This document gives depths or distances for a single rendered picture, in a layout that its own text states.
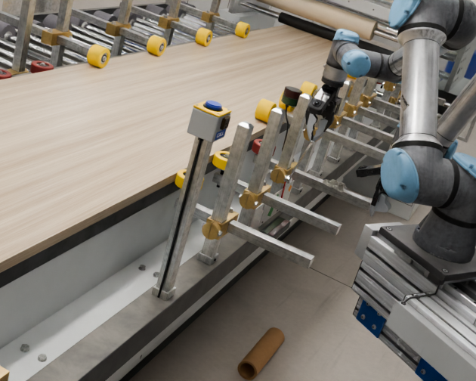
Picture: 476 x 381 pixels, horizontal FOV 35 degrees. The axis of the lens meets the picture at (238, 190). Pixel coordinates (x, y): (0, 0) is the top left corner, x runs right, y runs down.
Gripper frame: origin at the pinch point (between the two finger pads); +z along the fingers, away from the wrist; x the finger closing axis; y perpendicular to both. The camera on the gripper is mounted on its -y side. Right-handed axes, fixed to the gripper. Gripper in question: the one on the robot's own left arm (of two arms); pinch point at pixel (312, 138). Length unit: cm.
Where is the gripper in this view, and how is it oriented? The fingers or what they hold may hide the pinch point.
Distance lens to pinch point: 240.4
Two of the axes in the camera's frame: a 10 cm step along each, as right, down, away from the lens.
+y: 4.2, -3.0, 8.5
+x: -8.7, -4.0, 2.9
